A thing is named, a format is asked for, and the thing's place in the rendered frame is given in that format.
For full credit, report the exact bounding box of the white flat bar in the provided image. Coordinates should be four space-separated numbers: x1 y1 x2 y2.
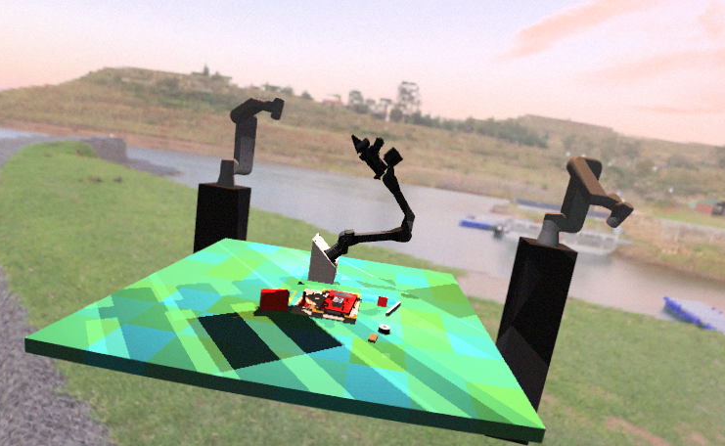
385 301 401 317

